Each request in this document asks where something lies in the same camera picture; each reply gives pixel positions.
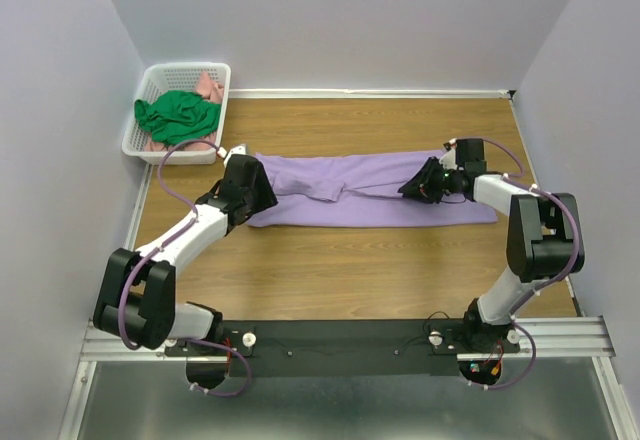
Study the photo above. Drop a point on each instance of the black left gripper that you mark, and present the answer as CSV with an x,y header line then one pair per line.
x,y
268,197

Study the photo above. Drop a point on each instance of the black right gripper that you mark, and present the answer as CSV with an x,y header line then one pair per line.
x,y
419,186

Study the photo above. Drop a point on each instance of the purple t shirt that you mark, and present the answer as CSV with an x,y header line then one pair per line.
x,y
357,191

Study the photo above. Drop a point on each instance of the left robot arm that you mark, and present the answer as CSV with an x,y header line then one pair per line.
x,y
137,298

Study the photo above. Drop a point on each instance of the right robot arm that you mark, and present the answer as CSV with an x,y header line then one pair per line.
x,y
544,241

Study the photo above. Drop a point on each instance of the green t shirt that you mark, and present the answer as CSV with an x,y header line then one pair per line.
x,y
176,116

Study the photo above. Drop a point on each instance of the pink t shirt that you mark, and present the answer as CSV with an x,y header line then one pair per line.
x,y
211,91

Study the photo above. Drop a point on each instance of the white perforated plastic basket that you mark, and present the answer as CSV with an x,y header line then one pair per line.
x,y
161,78

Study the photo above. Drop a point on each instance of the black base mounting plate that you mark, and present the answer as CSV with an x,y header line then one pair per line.
x,y
331,348

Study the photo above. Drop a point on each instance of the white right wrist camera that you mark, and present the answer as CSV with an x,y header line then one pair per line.
x,y
448,158

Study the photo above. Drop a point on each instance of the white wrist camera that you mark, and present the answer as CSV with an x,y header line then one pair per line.
x,y
448,158
226,154

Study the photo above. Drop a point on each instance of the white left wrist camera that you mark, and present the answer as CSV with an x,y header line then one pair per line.
x,y
226,154

